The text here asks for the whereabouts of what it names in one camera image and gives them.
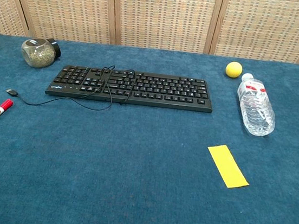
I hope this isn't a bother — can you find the black computer keyboard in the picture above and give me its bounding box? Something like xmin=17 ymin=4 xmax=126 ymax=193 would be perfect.
xmin=44 ymin=60 xmax=217 ymax=116

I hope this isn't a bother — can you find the blue table cloth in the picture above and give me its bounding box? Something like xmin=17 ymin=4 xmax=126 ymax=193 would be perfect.
xmin=0 ymin=27 xmax=299 ymax=224

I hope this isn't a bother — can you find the yellow ball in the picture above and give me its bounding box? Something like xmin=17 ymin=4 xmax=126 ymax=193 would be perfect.
xmin=224 ymin=60 xmax=244 ymax=80

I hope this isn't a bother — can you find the woven wooden folding screen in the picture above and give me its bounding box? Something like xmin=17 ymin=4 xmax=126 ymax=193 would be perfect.
xmin=0 ymin=0 xmax=299 ymax=74

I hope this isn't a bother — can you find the clear plastic water bottle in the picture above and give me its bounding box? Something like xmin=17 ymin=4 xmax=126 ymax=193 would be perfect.
xmin=231 ymin=72 xmax=282 ymax=139

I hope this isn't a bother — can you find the glass jar with seeds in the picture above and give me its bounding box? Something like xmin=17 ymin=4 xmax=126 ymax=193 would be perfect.
xmin=19 ymin=35 xmax=63 ymax=71

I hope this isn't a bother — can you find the black keyboard usb cable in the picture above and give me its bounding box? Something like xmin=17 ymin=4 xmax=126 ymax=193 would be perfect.
xmin=4 ymin=52 xmax=138 ymax=118

